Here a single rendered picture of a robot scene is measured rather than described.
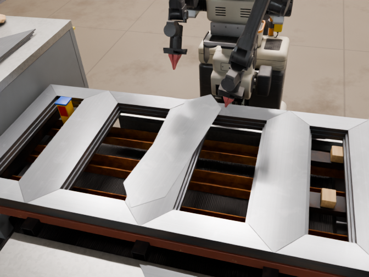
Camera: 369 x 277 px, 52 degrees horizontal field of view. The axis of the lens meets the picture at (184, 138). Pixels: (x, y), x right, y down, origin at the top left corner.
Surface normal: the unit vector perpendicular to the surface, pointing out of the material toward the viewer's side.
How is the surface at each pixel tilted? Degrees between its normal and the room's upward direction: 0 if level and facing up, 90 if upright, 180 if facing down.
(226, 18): 98
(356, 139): 0
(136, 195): 0
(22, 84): 90
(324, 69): 0
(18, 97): 90
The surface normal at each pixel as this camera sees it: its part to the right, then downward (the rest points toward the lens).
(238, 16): -0.29, 0.74
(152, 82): -0.06, -0.75
